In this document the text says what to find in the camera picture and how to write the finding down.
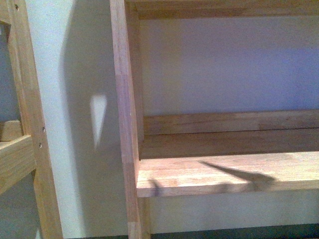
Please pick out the wooden shelf unit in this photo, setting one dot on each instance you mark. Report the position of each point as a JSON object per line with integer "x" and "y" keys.
{"x": 23, "y": 143}
{"x": 206, "y": 153}

